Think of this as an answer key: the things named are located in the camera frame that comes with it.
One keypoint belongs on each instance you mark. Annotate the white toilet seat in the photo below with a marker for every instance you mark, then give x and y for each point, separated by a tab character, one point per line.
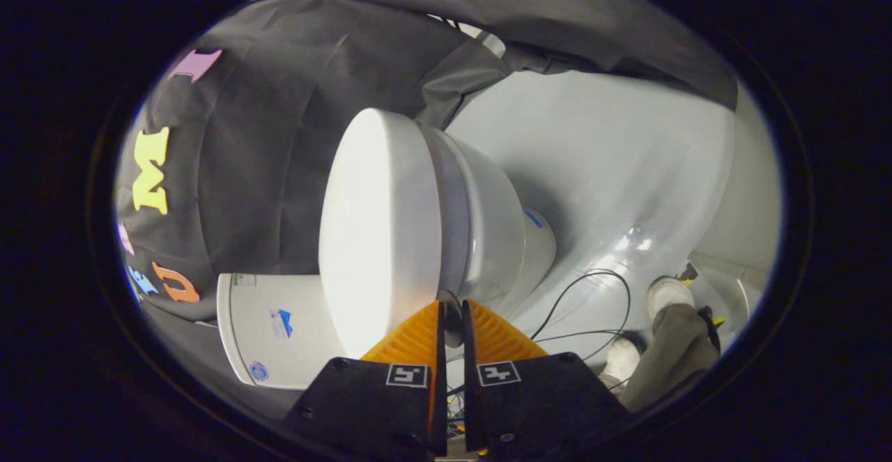
453	225

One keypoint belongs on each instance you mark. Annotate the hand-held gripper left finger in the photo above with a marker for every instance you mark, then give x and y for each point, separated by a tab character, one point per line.
442	406

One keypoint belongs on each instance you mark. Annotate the white shoe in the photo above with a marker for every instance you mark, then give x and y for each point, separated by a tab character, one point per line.
665	295
620	359

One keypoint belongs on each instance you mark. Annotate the person's grey trouser leg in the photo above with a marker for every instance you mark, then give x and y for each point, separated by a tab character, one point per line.
669	357

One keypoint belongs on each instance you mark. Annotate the black backdrop cloth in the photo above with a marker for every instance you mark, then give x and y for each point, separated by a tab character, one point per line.
265	169

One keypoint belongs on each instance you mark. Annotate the white toilet bowl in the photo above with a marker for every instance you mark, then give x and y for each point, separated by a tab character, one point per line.
502	239

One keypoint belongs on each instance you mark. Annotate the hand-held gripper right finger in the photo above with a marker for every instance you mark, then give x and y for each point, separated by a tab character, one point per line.
470	406

